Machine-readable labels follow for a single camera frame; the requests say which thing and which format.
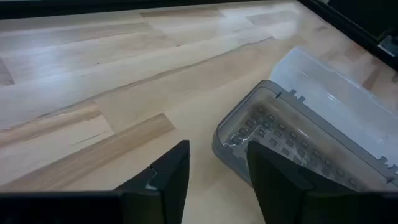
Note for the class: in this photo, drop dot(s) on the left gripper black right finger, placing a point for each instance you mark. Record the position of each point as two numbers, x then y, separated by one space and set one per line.
276 186

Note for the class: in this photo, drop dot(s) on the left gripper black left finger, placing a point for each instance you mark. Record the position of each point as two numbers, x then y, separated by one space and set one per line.
168 193

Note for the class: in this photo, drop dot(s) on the translucent supply box grey lid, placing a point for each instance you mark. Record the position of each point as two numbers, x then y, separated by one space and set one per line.
326 102

